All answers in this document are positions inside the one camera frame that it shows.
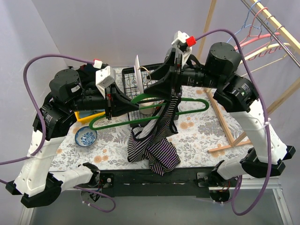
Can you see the thick pink hanger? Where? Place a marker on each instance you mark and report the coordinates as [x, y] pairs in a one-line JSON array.
[[249, 39]]

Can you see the white plate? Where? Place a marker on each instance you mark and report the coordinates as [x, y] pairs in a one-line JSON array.
[[138, 76]]

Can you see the yellow plastic tray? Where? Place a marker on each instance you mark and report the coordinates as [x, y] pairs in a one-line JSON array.
[[89, 118]]

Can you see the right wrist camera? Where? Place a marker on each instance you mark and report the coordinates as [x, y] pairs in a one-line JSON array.
[[183, 43]]

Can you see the floral table mat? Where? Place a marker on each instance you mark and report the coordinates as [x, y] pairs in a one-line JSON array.
[[197, 134]]

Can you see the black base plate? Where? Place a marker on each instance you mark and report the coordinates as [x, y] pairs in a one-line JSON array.
[[187, 181]]

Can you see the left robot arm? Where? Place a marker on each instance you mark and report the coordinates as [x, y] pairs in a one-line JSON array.
[[35, 183]]

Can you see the blue white patterned bowl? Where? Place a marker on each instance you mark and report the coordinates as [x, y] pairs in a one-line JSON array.
[[85, 137]]

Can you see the teal tank top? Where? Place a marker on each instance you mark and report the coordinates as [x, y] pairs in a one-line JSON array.
[[83, 114]]

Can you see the black wire dish rack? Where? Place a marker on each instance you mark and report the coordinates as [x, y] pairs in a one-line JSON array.
[[131, 90]]

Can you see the black tank top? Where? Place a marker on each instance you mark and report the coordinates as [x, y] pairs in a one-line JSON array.
[[87, 73]]

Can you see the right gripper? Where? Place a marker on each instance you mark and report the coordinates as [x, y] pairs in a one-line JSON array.
[[177, 76]]

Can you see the blue wire hanger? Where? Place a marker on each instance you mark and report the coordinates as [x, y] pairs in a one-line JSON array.
[[246, 19]]

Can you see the wooden clothes rack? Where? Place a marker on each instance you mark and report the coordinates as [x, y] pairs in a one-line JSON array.
[[272, 25]]

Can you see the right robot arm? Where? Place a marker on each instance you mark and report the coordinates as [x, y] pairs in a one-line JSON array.
[[240, 99]]

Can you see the white ceramic cup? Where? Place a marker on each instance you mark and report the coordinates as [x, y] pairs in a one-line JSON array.
[[147, 106]]

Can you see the green hanger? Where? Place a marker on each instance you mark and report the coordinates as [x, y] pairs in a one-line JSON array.
[[140, 97]]

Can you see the striped tank top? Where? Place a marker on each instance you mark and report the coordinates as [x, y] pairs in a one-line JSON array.
[[150, 142]]

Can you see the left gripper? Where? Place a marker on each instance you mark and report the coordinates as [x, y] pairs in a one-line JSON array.
[[108, 101]]

